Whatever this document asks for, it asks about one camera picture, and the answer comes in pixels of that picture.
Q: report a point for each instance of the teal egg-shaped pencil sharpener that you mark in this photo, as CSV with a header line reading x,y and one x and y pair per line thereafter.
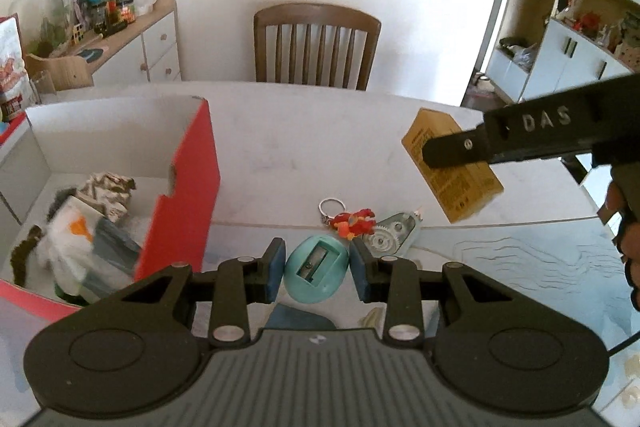
x,y
315,267

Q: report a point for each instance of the white wooden sideboard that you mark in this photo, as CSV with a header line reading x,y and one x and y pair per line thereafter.
x,y
145,52

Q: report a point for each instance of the brown wooden chair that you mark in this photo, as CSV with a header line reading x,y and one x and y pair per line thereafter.
x,y
315,42

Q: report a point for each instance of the white snack pouch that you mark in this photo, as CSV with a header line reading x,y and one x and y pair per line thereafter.
x,y
80,242

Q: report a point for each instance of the small drinking glass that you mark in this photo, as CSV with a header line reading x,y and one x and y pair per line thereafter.
x,y
42,88

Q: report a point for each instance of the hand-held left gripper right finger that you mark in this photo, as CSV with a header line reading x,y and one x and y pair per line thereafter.
x,y
360,274

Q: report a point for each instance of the red and white snack bag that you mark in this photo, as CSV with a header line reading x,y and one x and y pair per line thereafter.
x,y
11,67

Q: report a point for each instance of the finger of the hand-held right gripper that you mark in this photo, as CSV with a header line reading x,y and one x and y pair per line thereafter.
x,y
452,149

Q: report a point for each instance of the person's right hand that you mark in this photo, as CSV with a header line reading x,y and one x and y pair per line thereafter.
x,y
631,252

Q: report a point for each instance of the blue cloth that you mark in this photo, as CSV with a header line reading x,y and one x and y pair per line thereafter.
x,y
300,318

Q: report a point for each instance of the clear correction tape dispenser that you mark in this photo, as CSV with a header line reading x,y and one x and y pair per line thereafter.
x,y
392,237

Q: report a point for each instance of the yellow carton box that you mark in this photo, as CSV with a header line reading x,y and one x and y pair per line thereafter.
x,y
465,192

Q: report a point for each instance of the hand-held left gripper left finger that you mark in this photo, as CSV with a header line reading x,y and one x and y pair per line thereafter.
x,y
274,274

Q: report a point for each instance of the white wall cabinet unit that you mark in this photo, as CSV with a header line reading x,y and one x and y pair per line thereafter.
x,y
575,7

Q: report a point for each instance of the patterned brown white pouch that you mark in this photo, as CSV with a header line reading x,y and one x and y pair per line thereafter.
x,y
110,194

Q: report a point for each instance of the red and white cardboard box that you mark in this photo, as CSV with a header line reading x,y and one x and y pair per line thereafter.
x,y
190,187

